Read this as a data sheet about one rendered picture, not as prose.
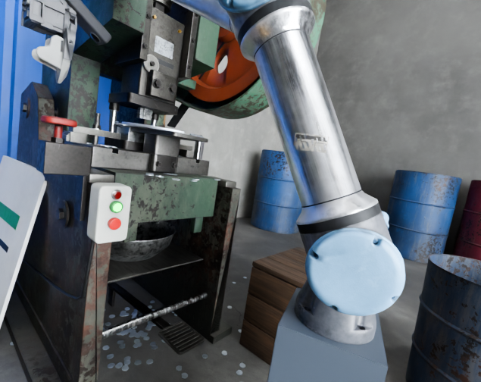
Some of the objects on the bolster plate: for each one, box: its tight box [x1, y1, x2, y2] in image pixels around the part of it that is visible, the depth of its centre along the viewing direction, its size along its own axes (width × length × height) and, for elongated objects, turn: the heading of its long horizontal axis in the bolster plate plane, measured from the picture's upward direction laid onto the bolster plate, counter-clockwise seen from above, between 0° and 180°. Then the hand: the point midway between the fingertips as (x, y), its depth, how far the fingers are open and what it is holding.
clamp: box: [62, 113, 121, 145], centre depth 88 cm, size 6×17×10 cm, turn 87°
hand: (62, 78), depth 60 cm, fingers closed
